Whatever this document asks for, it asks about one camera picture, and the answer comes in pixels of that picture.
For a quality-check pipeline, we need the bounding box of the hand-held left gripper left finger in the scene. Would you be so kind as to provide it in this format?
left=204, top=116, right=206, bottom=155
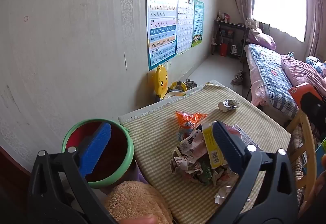
left=27, top=122, right=118, bottom=224

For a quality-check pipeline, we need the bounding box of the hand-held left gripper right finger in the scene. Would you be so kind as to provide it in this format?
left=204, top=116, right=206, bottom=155
left=204, top=120, right=300, bottom=224

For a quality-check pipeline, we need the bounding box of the yellow packet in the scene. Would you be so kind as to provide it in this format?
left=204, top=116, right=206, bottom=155
left=202, top=122, right=227, bottom=170

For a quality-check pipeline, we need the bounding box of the red bucket with green rim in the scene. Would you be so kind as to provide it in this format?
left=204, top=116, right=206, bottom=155
left=62, top=119, right=134, bottom=188

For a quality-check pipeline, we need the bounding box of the white paper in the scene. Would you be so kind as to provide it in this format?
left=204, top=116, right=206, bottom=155
left=218, top=99, right=240, bottom=113

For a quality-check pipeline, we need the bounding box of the heap of wrappers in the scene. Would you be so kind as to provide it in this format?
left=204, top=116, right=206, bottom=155
left=170, top=122, right=258, bottom=205

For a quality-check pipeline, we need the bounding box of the orange snack wrapper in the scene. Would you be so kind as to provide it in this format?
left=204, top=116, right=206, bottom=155
left=175, top=111, right=208, bottom=135

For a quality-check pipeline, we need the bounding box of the wooden chair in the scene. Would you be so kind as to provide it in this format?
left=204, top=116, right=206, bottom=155
left=286, top=112, right=319, bottom=204

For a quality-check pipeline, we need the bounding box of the pink blanket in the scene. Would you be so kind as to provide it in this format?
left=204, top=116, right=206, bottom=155
left=281, top=54, right=326, bottom=94

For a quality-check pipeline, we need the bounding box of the blue pillow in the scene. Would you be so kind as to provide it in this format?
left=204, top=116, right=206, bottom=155
left=306, top=56, right=326, bottom=77

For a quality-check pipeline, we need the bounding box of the green checkered table mat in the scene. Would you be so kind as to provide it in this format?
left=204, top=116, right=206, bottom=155
left=118, top=84, right=291, bottom=224

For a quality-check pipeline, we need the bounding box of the bed with plaid quilt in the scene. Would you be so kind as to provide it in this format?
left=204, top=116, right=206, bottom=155
left=244, top=43, right=326, bottom=117

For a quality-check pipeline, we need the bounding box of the tan plush toy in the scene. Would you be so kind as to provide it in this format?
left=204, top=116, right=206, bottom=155
left=103, top=181, right=174, bottom=224

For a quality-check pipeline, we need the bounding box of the pair of shoes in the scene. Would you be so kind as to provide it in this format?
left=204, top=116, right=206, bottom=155
left=231, top=71, right=245, bottom=86

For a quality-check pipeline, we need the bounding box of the purple pillow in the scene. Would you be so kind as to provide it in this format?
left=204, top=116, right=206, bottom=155
left=248, top=27, right=276, bottom=50

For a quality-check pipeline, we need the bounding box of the yellow duck potty chair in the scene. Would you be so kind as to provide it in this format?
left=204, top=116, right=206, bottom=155
left=150, top=65, right=187, bottom=103

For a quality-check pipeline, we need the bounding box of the red canister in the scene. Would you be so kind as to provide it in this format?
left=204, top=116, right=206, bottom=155
left=219, top=43, right=230, bottom=57

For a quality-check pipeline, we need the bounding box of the dark wooden furniture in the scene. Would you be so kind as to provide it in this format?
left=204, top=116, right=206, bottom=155
left=0, top=146, right=33, bottom=224

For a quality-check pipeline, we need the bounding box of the cream plush toy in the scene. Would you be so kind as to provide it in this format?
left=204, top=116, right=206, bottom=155
left=245, top=18, right=260, bottom=32

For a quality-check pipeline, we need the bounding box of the window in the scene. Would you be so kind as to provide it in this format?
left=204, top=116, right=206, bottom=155
left=252, top=0, right=307, bottom=42

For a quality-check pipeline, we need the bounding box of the dark metal shelf table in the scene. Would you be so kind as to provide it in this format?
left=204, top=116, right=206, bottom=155
left=211, top=19, right=250, bottom=61

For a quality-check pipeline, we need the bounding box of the green bordered chart poster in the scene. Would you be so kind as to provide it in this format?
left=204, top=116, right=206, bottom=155
left=191, top=0, right=205, bottom=48

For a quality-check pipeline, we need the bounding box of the white chart poster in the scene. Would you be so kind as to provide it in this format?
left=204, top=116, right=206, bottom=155
left=176, top=0, right=195, bottom=56

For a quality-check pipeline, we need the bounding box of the blue bordered alphabet poster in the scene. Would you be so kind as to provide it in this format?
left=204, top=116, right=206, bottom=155
left=146, top=0, right=179, bottom=71

